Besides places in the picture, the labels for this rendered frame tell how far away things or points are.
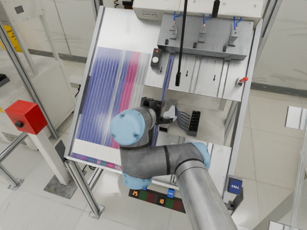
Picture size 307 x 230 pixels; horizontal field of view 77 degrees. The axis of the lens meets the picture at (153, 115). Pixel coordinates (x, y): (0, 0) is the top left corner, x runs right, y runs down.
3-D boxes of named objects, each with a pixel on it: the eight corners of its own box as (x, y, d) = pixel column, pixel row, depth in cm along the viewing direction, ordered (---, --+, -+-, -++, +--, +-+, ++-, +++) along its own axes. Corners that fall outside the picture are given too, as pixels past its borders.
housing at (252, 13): (250, 37, 81) (262, 17, 67) (140, 26, 92) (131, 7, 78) (253, 19, 82) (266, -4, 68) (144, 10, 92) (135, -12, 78)
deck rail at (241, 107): (225, 198, 76) (228, 203, 70) (219, 196, 77) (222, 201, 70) (257, 27, 80) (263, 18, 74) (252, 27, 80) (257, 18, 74)
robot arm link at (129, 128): (108, 149, 43) (105, 112, 42) (127, 137, 54) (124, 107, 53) (142, 149, 41) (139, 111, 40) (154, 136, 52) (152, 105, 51)
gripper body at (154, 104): (166, 100, 66) (159, 103, 55) (162, 123, 68) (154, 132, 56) (145, 96, 68) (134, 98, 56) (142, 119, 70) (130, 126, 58)
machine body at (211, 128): (203, 202, 141) (224, 152, 99) (115, 177, 156) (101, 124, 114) (209, 138, 187) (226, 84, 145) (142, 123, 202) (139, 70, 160)
